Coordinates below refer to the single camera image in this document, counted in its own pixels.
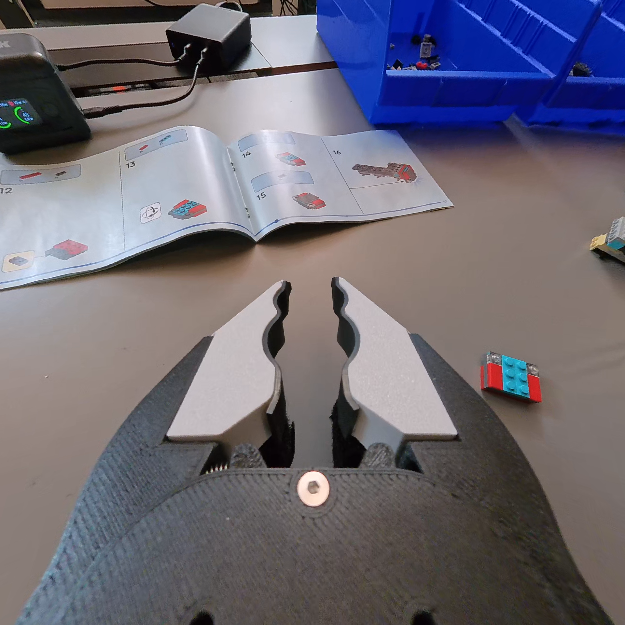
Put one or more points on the grey desk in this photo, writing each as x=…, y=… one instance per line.
x=488, y=293

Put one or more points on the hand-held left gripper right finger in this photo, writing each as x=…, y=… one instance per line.
x=395, y=381

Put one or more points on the black power station with screen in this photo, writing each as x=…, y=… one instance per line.
x=39, y=78

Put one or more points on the scattered small grey bricks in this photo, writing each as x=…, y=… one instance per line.
x=426, y=49

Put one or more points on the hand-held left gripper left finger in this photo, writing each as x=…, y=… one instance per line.
x=229, y=381

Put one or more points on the black power adapter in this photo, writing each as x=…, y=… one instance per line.
x=215, y=34

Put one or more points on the blue plastic bin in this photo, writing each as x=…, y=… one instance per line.
x=586, y=112
x=439, y=102

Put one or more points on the open instruction booklet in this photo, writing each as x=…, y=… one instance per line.
x=195, y=195

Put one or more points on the red and teal brick block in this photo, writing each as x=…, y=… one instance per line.
x=510, y=378

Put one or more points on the grey and black brick assembly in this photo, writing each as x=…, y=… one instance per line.
x=613, y=239

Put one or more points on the pile of dark bricks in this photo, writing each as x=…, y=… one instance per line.
x=581, y=69

